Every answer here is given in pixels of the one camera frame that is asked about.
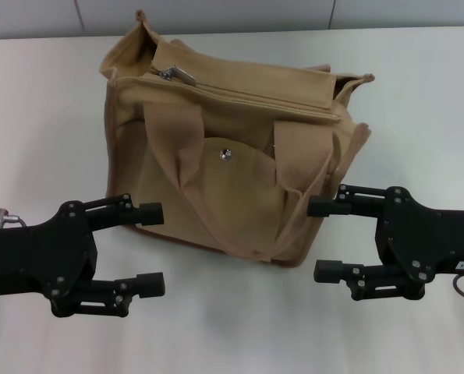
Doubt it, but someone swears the left gripper connector cable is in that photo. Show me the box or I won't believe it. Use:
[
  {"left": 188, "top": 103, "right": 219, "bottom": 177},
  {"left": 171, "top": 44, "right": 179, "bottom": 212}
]
[{"left": 0, "top": 208, "right": 30, "bottom": 229}]

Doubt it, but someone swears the silver metal zipper pull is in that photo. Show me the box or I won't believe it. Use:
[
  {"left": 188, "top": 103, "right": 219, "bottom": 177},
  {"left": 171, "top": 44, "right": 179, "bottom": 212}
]
[{"left": 157, "top": 65, "right": 197, "bottom": 86}]

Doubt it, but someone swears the khaki canvas food bag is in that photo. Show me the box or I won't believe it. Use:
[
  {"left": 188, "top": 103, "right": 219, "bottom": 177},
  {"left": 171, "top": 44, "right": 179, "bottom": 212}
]
[{"left": 101, "top": 7, "right": 375, "bottom": 270}]

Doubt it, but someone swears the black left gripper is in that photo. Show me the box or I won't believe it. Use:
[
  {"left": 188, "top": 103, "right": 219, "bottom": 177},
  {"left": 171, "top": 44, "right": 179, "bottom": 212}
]
[{"left": 0, "top": 193, "right": 166, "bottom": 319}]

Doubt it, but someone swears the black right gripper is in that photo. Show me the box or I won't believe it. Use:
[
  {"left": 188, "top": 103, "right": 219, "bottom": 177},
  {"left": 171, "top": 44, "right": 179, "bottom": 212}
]
[{"left": 306, "top": 183, "right": 464, "bottom": 302}]

